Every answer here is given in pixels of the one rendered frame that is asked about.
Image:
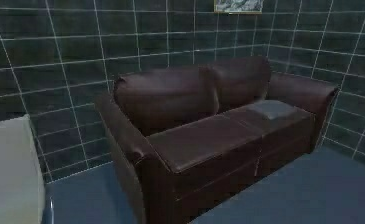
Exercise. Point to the pale grey cabinet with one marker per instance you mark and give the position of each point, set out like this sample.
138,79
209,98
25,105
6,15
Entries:
11,173

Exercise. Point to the framed wall picture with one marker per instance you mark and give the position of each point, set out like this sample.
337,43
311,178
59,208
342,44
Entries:
238,5

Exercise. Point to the dark brown leather sofa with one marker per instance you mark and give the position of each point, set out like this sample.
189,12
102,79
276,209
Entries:
203,140

